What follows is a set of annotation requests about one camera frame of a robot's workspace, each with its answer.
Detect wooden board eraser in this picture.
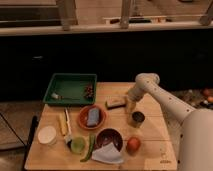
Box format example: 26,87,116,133
105,97,126,110

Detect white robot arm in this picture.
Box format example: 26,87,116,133
127,73,213,171

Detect dark metal cup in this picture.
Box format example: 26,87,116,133
132,111,145,128

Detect dark purple bowl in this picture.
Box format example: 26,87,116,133
96,128,123,151

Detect orange fruit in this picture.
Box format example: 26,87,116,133
126,137,141,152

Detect red grape bunch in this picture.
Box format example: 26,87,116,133
84,84,94,99

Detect orange clay plate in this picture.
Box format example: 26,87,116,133
77,105,106,130

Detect green chili pepper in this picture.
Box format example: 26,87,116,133
80,134,96,162

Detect grey folded cloth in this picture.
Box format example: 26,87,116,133
92,143,124,164

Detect green plastic tray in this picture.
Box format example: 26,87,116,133
43,73,97,106

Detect green small cup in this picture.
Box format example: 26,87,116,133
71,137,86,154

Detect yellow corn cob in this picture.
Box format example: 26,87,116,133
59,113,67,136

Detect metal fork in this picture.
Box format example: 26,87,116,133
51,93,79,100

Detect white round container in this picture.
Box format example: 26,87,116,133
37,126,56,145

